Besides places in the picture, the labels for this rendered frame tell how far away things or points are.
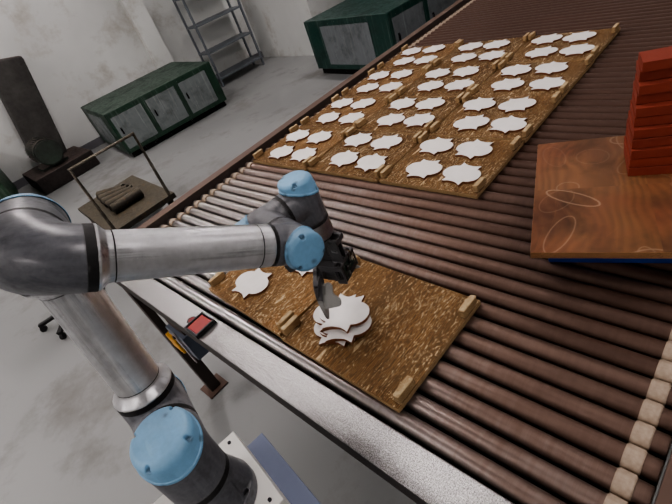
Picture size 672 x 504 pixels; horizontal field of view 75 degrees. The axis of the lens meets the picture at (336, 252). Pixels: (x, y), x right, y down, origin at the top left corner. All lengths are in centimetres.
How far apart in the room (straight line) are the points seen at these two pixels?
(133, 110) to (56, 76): 190
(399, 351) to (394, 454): 24
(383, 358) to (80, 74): 785
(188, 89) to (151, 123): 74
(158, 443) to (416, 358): 56
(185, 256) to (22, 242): 20
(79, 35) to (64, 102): 105
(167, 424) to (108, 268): 32
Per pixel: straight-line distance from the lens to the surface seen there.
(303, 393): 112
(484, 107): 205
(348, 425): 103
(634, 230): 116
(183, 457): 83
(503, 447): 95
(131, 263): 67
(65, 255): 65
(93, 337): 84
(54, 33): 849
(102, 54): 859
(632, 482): 94
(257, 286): 142
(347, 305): 115
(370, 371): 106
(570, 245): 112
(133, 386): 91
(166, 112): 700
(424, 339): 109
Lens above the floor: 177
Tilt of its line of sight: 36 degrees down
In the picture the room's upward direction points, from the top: 22 degrees counter-clockwise
